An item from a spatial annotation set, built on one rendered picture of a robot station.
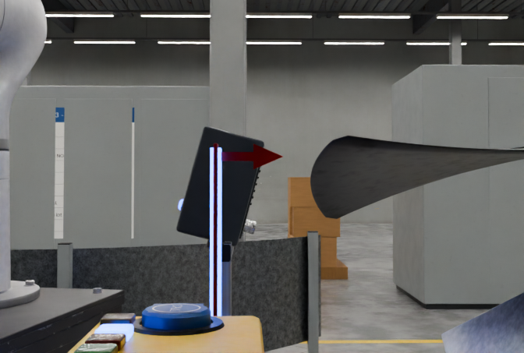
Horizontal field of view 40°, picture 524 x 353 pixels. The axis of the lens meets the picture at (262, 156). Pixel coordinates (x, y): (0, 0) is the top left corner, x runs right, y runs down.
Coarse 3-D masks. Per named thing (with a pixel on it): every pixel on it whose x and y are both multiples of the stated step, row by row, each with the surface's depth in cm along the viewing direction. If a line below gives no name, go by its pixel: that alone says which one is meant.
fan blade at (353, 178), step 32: (320, 160) 63; (352, 160) 63; (384, 160) 64; (416, 160) 64; (448, 160) 65; (480, 160) 67; (512, 160) 72; (320, 192) 72; (352, 192) 74; (384, 192) 76
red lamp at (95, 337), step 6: (90, 336) 36; (96, 336) 36; (102, 336) 36; (108, 336) 36; (114, 336) 36; (120, 336) 36; (90, 342) 35; (96, 342) 35; (102, 342) 35; (108, 342) 35; (114, 342) 35; (120, 342) 35; (120, 348) 35
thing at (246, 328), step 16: (224, 320) 44; (240, 320) 44; (256, 320) 44; (144, 336) 39; (160, 336) 39; (176, 336) 39; (192, 336) 39; (208, 336) 39; (224, 336) 39; (240, 336) 39; (256, 336) 39; (128, 352) 35; (144, 352) 35; (160, 352) 35; (176, 352) 35; (192, 352) 35; (208, 352) 35; (224, 352) 35; (240, 352) 35; (256, 352) 35
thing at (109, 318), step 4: (104, 316) 42; (108, 316) 42; (112, 316) 42; (116, 316) 42; (120, 316) 42; (124, 316) 42; (128, 316) 42; (132, 316) 42; (100, 320) 41; (104, 320) 41; (108, 320) 41; (112, 320) 41; (116, 320) 41; (120, 320) 41; (124, 320) 41; (128, 320) 41; (132, 320) 41; (100, 324) 41
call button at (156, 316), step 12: (144, 312) 41; (156, 312) 41; (168, 312) 41; (180, 312) 41; (192, 312) 41; (204, 312) 41; (144, 324) 41; (156, 324) 40; (168, 324) 40; (180, 324) 40; (192, 324) 40; (204, 324) 41
